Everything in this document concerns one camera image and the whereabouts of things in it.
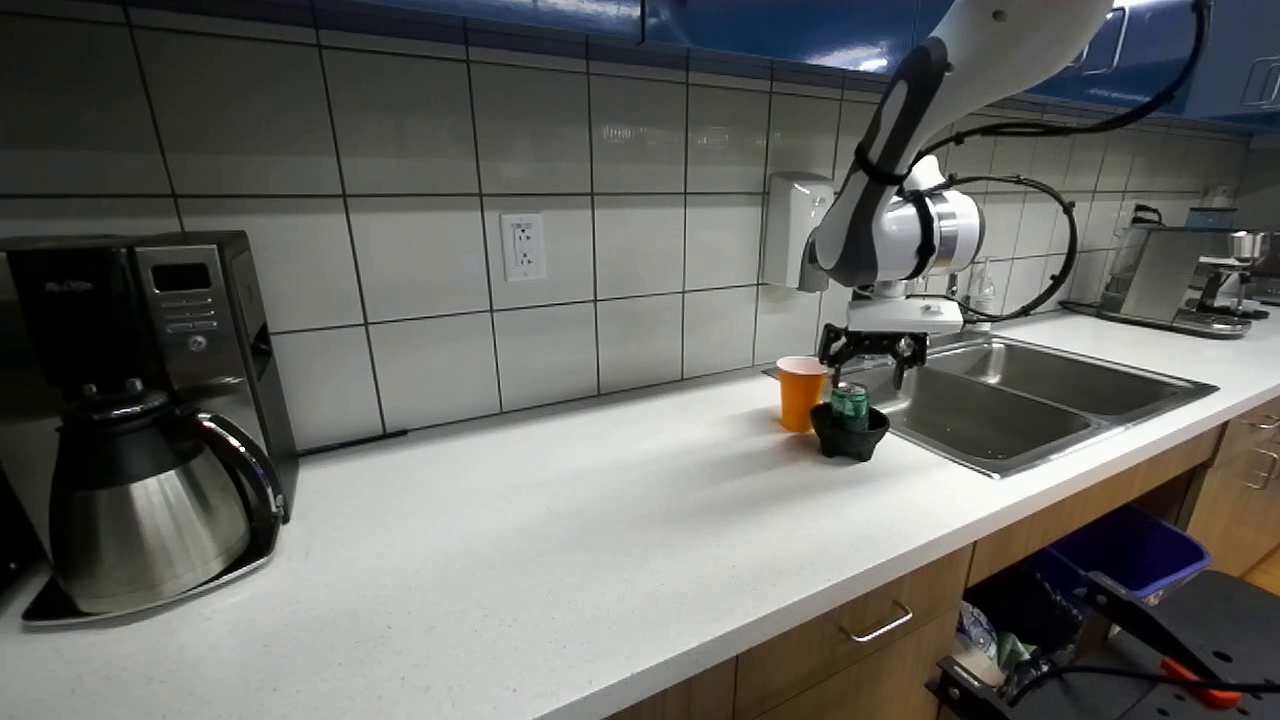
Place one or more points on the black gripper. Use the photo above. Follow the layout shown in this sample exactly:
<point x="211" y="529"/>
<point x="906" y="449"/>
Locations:
<point x="875" y="346"/>

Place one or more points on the green soda can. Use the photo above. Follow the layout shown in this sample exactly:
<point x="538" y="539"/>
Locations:
<point x="848" y="401"/>

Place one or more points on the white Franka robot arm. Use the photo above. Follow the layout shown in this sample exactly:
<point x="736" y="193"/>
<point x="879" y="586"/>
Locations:
<point x="920" y="135"/>

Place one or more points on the black bowl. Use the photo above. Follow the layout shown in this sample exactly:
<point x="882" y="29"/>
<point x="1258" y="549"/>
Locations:
<point x="848" y="439"/>

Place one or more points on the orange paper cup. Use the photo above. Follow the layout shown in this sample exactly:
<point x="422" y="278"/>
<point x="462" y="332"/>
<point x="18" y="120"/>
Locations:
<point x="799" y="394"/>

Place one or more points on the stainless steel double sink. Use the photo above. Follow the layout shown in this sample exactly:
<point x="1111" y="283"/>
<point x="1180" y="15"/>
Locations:
<point x="1054" y="394"/>

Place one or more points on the wooden under-sink panel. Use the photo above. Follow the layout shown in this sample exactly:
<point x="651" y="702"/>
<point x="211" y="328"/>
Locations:
<point x="1080" y="507"/>

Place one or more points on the wooden drawer front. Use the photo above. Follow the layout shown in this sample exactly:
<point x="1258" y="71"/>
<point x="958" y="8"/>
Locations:
<point x="824" y="652"/>
<point x="680" y="699"/>

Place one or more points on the blue plastic bin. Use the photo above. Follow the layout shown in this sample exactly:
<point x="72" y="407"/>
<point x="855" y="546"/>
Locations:
<point x="1134" y="549"/>

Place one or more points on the silver espresso machine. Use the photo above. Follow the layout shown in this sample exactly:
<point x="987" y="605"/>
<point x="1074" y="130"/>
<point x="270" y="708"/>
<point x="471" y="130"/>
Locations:
<point x="1180" y="283"/>

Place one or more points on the blue cabinet door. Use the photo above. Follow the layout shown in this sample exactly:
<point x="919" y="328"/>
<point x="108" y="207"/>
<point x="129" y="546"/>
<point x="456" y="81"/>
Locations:
<point x="533" y="17"/>
<point x="802" y="32"/>

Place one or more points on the wooden side cabinet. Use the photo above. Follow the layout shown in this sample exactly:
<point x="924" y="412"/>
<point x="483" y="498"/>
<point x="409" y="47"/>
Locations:
<point x="1245" y="484"/>

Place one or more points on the black robot cart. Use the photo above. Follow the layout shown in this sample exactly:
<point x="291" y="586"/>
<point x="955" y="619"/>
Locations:
<point x="1200" y="635"/>

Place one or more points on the black coffee maker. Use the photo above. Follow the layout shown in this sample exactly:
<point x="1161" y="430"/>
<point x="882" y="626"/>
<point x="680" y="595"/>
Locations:
<point x="185" y="323"/>

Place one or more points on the stainless steel coffee carafe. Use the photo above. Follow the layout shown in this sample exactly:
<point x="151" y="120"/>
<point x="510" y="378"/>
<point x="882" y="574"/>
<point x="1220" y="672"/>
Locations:
<point x="145" y="513"/>

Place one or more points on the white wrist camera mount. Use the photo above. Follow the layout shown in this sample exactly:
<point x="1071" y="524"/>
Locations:
<point x="906" y="313"/>

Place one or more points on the white wall soap dispenser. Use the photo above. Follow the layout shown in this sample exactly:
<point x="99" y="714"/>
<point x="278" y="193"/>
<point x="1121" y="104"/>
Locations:
<point x="786" y="225"/>

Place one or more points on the white wall outlet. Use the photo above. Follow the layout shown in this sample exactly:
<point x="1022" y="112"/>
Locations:
<point x="524" y="248"/>

